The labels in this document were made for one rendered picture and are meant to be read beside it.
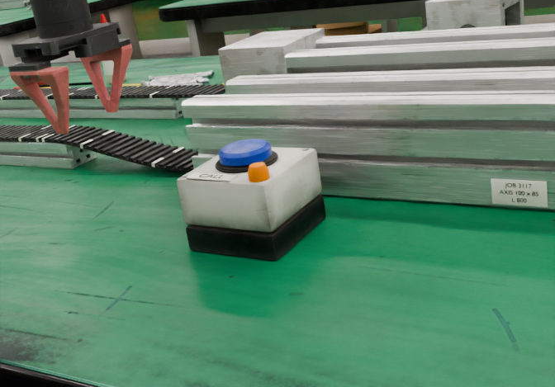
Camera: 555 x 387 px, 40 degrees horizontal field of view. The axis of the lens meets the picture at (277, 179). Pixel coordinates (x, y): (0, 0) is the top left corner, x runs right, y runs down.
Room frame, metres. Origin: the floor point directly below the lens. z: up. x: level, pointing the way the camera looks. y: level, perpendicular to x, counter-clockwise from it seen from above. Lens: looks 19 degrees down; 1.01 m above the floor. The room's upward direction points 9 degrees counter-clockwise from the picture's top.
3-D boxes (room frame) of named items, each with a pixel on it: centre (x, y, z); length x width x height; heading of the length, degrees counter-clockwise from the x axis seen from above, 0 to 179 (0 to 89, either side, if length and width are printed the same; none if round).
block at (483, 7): (1.00, -0.29, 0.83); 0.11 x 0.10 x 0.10; 142
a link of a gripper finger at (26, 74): (0.80, 0.21, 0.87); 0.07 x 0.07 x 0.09; 57
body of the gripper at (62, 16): (0.82, 0.20, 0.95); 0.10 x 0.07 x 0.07; 147
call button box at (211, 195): (0.55, 0.02, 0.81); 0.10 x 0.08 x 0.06; 146
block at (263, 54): (0.89, -0.01, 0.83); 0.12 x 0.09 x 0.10; 146
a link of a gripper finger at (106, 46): (0.84, 0.18, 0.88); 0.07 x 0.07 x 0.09; 57
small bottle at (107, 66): (1.32, 0.25, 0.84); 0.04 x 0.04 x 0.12
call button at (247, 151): (0.54, 0.02, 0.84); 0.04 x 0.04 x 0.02
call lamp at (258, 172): (0.50, 0.01, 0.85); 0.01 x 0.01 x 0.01
